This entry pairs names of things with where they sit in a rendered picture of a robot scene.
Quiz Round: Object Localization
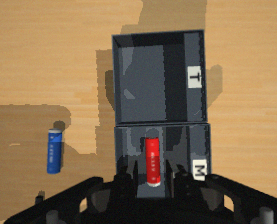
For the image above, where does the black bolt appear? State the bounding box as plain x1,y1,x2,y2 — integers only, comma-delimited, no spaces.
35,197,43,205

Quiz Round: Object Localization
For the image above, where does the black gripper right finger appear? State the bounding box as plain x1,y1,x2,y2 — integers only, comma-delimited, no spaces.
166,159,277,224

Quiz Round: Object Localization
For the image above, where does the blue battery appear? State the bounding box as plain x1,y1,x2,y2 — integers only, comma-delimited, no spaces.
47,128,62,174

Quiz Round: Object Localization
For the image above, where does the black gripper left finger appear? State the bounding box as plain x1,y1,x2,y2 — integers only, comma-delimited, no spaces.
3,160,138,224

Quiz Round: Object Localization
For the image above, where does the red aa battery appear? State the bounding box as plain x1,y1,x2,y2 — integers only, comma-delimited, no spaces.
145,137,160,186

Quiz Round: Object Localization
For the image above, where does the dark grey three-compartment bin rack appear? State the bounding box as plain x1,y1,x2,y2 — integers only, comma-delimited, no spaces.
111,29,212,200

